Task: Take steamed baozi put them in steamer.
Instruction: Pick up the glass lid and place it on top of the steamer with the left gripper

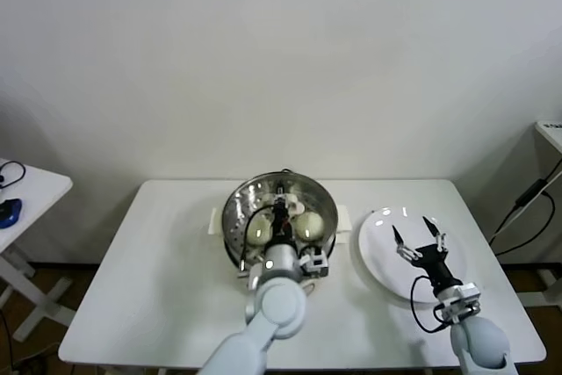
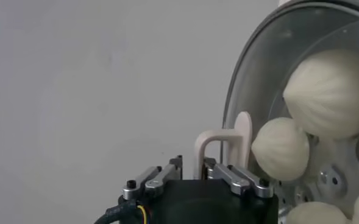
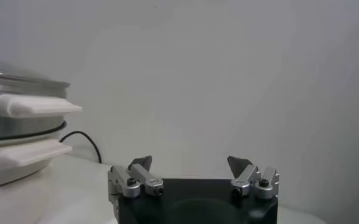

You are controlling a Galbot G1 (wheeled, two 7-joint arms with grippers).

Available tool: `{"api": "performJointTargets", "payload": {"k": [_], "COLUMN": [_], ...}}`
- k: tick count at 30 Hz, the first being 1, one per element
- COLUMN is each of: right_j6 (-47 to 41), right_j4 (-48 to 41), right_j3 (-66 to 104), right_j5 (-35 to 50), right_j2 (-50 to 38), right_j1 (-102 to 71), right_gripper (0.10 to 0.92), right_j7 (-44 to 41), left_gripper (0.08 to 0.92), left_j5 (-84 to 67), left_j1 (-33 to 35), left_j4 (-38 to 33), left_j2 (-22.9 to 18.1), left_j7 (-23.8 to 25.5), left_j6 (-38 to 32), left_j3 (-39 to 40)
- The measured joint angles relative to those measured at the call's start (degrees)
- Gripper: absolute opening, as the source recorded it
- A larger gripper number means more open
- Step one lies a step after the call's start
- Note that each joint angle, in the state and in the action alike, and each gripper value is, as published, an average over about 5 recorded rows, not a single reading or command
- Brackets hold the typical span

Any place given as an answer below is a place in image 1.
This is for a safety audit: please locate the silver wrist camera assembly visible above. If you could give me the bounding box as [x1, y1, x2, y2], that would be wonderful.
[298, 246, 330, 279]
[434, 282, 483, 326]

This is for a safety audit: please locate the silver left wrist camera assembly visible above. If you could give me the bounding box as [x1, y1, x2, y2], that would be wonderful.
[298, 246, 330, 279]

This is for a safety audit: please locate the round glass pot lid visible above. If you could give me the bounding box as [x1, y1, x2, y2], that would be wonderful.
[220, 171, 339, 262]

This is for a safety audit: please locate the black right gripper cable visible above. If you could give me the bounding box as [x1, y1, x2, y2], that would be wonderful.
[410, 276, 456, 335]

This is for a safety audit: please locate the thin black looped cable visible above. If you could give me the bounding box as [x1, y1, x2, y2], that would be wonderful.
[0, 160, 26, 190]

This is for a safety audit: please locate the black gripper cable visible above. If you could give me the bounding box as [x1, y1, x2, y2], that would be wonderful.
[236, 203, 276, 279]
[410, 276, 456, 335]

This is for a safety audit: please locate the stainless steel steamer basket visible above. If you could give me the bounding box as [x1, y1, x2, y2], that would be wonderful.
[209, 170, 353, 278]

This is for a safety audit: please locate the white side desk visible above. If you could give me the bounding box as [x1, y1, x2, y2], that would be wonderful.
[532, 119, 562, 308]

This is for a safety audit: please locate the silver right wrist camera assembly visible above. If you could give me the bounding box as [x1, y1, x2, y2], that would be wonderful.
[434, 282, 483, 326]

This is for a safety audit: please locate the blue computer mouse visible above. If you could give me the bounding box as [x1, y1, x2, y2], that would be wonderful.
[0, 198, 22, 230]

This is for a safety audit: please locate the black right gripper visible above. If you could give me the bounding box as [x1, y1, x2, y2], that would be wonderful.
[390, 215, 462, 295]

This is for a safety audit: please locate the black power adapter cable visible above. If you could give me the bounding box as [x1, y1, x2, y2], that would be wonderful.
[489, 168, 557, 257]

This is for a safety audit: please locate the white side table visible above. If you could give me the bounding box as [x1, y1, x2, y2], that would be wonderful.
[0, 157, 76, 343]

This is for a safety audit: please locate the white round plate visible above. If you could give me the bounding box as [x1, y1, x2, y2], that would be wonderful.
[357, 206, 466, 305]

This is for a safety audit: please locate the white steamed baozi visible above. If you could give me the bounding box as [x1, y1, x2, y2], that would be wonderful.
[296, 211, 326, 242]
[246, 215, 272, 248]

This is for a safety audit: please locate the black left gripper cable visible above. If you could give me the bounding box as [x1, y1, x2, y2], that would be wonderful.
[236, 203, 276, 279]

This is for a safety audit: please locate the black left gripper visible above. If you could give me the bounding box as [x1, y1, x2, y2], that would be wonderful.
[270, 192, 294, 245]

